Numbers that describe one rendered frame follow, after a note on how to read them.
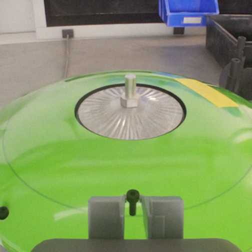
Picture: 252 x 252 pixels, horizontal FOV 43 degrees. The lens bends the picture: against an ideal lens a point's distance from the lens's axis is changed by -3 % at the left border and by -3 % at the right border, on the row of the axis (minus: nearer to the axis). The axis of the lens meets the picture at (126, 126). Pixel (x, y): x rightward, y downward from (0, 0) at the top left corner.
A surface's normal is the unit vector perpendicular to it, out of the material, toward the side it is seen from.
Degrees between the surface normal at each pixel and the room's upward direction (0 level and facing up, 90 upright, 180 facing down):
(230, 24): 87
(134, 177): 14
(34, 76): 0
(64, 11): 90
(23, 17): 90
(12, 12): 90
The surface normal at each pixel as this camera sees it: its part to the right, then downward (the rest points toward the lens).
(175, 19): 0.08, 0.74
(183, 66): 0.00, -0.83
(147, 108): 0.22, -0.75
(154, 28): 0.09, 0.54
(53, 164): -0.15, -0.70
